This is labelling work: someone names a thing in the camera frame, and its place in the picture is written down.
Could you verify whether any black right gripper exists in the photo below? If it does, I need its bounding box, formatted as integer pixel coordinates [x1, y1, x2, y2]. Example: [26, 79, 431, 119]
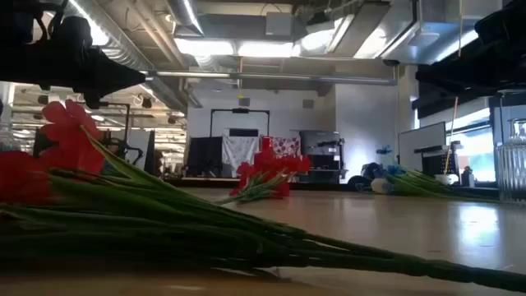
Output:
[414, 0, 526, 97]

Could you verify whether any large rectangular metal duct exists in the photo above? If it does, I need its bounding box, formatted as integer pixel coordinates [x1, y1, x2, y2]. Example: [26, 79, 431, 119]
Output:
[295, 0, 503, 66]

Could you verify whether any white patterned cloth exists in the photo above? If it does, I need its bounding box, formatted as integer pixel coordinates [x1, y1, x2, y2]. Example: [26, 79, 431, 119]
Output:
[221, 134, 261, 178]

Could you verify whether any black backpack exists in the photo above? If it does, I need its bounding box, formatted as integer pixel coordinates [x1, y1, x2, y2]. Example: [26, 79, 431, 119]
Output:
[347, 162, 381, 192]

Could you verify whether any black desk equipment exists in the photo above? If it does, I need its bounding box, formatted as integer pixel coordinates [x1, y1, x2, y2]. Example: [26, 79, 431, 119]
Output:
[413, 141, 464, 178]

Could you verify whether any black station frame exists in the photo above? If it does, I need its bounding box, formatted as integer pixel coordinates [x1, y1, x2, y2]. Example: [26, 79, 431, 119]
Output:
[100, 102, 132, 162]

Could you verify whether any red ribbed glass vase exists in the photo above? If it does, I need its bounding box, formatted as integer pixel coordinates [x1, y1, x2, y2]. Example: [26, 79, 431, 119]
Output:
[253, 136, 291, 199]

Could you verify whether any clear ribbed glass vase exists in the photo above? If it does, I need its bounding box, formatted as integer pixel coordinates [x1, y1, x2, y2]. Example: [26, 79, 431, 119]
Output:
[495, 118, 526, 205]

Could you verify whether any silver round ventilation duct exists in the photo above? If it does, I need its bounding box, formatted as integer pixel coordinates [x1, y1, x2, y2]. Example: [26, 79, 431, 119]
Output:
[67, 0, 191, 113]

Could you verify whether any white artificial tulip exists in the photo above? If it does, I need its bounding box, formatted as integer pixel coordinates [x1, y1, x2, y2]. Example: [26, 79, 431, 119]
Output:
[371, 177, 395, 196]

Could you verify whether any black metal rig frame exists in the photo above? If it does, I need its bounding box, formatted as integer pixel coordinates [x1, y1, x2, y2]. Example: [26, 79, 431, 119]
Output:
[209, 108, 271, 139]

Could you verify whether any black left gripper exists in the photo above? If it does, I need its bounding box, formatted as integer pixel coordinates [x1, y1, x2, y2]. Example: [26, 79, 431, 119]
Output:
[0, 16, 147, 110]

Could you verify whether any grey shelf cabinet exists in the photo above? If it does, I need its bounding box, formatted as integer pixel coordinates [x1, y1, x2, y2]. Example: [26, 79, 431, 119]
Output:
[298, 130, 348, 184]

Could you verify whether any grey horizontal ceiling pipe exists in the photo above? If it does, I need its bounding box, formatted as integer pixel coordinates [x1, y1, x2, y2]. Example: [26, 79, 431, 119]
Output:
[139, 70, 398, 86]

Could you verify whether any white board panel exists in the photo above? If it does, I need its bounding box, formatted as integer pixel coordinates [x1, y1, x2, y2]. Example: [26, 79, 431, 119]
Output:
[397, 121, 447, 172]

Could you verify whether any white cloth with red dots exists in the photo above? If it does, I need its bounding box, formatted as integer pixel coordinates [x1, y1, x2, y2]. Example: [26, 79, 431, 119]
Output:
[271, 136, 302, 160]

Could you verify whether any blue artificial flower bunch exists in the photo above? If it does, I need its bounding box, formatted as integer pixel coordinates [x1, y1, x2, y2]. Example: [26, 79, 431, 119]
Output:
[361, 143, 501, 203]

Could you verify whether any red artificial flower bunch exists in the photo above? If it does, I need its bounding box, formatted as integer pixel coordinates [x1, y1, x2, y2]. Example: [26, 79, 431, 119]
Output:
[213, 154, 313, 206]
[0, 99, 526, 294]

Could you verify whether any yellow hanging cord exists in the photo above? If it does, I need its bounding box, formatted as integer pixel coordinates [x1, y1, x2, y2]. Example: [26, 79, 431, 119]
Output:
[443, 96, 459, 176]

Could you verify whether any white cup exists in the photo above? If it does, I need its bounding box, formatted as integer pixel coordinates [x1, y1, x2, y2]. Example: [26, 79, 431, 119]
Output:
[435, 173, 459, 187]

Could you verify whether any grey ceiling box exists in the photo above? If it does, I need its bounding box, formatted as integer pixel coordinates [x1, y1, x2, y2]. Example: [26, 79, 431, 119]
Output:
[265, 12, 294, 37]

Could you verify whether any dark bottle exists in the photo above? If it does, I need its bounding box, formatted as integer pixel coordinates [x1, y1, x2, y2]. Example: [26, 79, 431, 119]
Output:
[460, 166, 476, 188]

